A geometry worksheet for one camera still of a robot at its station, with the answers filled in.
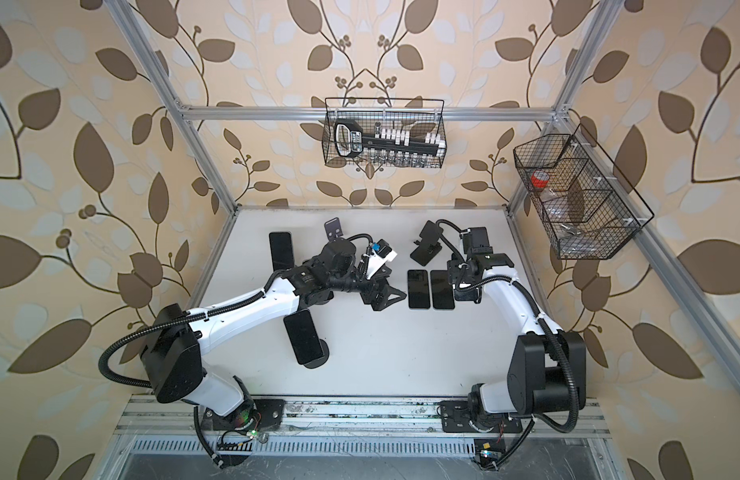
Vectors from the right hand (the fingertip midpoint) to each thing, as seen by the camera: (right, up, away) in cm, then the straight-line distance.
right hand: (466, 274), depth 87 cm
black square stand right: (-9, +8, +15) cm, 19 cm away
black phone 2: (-46, -16, -8) cm, 49 cm away
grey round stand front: (-41, -23, -6) cm, 47 cm away
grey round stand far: (-42, +14, +16) cm, 47 cm away
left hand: (-20, 0, -14) cm, 25 cm away
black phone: (-58, +7, +9) cm, 59 cm away
